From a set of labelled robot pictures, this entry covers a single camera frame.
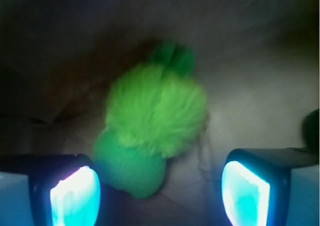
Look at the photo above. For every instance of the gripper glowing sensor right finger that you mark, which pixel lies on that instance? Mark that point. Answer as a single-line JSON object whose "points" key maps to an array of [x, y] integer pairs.
{"points": [[271, 187]]}

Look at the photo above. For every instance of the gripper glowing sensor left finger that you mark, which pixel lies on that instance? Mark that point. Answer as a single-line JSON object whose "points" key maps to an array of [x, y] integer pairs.
{"points": [[48, 190]]}

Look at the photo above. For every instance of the brown paper bag bin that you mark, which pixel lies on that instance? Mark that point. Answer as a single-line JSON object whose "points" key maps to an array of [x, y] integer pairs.
{"points": [[258, 61]]}

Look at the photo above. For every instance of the green plush animal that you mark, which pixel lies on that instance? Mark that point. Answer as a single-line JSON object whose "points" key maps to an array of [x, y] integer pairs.
{"points": [[153, 113]]}

